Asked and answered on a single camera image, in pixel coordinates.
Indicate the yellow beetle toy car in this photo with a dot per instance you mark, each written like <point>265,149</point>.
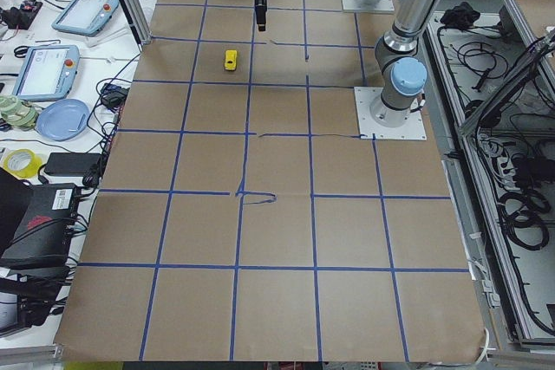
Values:
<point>231,60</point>

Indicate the upper blue teach pendant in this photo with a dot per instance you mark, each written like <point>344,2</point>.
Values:
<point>85,17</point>

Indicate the blue teach pendant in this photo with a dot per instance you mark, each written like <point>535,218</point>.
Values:
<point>48,73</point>
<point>85,17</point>

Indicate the black cloth bundle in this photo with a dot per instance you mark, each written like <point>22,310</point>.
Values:
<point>462,16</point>

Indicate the lower blue teach pendant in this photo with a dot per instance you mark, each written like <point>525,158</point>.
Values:
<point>48,73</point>

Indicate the blue plastic plate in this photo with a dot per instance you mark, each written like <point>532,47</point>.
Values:
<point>63,120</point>

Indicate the black power adapter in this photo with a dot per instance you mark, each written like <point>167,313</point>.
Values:
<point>70,164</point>

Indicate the green tape rolls stack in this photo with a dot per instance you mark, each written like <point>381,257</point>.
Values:
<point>18,113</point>

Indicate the yellow tape roll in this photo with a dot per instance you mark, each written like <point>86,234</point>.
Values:
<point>22,163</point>

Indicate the black computer box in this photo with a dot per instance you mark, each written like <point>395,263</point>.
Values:
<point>35,221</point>

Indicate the aluminium side rail frame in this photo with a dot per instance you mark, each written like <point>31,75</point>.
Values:
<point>495,88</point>

